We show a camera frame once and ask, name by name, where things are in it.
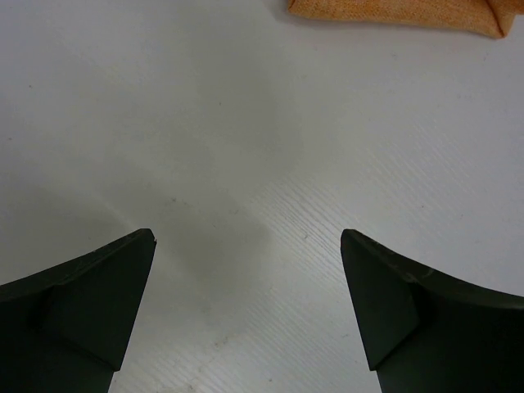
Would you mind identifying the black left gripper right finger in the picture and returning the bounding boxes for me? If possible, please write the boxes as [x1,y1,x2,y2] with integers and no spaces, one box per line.
[341,229,523,392]

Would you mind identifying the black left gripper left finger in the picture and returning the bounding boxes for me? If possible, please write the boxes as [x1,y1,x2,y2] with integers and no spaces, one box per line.
[1,228,156,392]

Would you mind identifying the orange cloth placemat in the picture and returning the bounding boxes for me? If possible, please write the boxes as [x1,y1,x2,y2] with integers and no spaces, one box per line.
[287,0,523,39]

